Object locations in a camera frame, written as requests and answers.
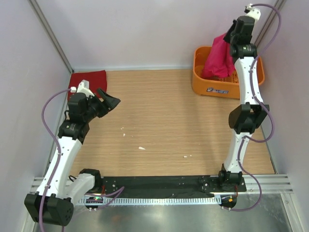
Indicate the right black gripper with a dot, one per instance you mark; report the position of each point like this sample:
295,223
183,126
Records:
226,37

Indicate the pink t shirt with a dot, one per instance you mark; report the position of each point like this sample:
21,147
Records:
219,62

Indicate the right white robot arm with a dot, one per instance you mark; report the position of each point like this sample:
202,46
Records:
250,114

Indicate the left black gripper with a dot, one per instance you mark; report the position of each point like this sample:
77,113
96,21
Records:
110,102

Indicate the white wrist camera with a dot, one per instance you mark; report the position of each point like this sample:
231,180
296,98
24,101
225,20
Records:
83,87
252,12

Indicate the folded dark red t shirt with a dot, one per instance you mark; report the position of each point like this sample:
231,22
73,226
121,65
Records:
96,79

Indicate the white slotted cable duct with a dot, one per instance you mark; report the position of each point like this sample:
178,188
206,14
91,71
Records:
148,202

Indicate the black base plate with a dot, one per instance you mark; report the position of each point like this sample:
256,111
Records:
168,187

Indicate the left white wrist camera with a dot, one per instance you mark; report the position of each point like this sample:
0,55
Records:
83,87

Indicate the orange plastic basket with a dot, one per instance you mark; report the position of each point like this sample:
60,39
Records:
227,77

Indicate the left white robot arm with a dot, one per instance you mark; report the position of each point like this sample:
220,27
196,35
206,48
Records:
53,202

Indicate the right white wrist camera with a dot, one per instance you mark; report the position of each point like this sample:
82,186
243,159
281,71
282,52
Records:
252,12

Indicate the aluminium frame rail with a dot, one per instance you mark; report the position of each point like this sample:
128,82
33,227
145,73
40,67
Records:
270,183

